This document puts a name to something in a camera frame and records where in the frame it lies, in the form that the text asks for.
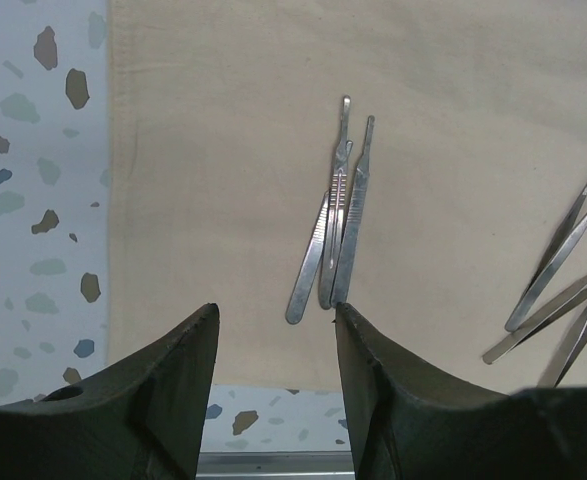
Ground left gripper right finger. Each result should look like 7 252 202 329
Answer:
335 303 587 479

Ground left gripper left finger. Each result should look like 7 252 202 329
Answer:
0 304 219 479

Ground steel scalpel handle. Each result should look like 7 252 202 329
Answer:
317 139 355 309
284 94 353 325
331 115 375 307

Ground steel tweezers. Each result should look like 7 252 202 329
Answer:
537 306 587 388
482 275 587 365
504 182 587 333

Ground beige cloth wrap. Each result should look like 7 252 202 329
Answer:
108 1 587 392

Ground aluminium rail frame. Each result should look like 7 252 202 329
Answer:
196 451 355 480

